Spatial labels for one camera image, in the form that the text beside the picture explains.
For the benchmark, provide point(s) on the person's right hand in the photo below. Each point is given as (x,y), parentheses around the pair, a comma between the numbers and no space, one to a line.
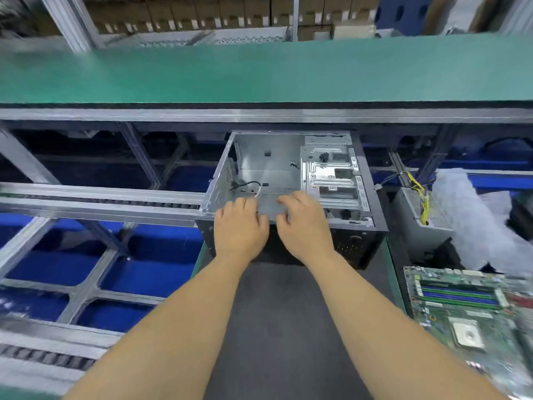
(306,229)

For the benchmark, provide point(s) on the grey power supply unit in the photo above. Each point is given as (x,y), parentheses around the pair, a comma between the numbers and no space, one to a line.
(421,220)

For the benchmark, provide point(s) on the stack of cardboard boxes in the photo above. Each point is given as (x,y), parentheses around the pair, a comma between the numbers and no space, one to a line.
(208,8)

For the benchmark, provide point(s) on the aluminium roller conveyor rail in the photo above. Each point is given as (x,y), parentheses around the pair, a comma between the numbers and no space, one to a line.
(91,202)

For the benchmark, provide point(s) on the green motherboard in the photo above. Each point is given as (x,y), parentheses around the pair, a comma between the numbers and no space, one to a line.
(479,329)

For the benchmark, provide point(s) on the person's left hand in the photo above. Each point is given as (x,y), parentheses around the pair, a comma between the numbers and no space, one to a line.
(240,230)

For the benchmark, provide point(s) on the black and silver computer case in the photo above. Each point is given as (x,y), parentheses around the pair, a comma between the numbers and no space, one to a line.
(333,175)

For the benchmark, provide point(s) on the white bubble wrap bag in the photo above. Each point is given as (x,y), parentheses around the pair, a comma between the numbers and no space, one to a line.
(483,212)

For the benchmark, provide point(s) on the small gold CPU chip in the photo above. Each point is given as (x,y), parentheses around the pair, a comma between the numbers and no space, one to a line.
(468,333)

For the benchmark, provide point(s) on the green conveyor belt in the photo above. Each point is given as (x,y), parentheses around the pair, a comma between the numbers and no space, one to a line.
(250,70)

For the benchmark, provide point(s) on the person's left forearm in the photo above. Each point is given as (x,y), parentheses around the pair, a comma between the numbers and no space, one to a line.
(158,337)

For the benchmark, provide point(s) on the person's right forearm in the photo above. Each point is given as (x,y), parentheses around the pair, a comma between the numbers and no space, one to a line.
(391,337)

